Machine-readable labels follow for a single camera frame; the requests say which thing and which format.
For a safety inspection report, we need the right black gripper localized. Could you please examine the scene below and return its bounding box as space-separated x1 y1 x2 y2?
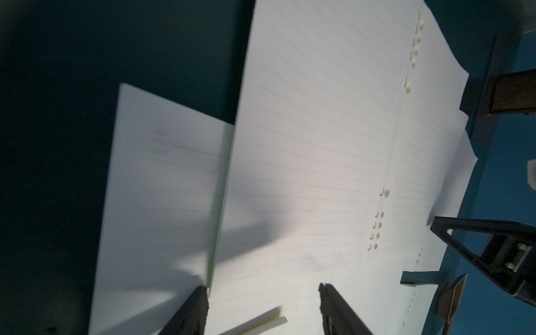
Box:
430 216 535 307

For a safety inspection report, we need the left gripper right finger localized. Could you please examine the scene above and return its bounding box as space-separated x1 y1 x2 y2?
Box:
318 283 372 335

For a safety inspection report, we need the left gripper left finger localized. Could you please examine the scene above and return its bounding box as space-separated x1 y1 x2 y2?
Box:
159 286 209 335

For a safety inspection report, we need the white lined notebook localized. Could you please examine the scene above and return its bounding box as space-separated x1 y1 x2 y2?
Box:
89 83 234 334

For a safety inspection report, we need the green cover notebook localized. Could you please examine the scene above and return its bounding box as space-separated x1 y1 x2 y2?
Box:
204 0 479 335

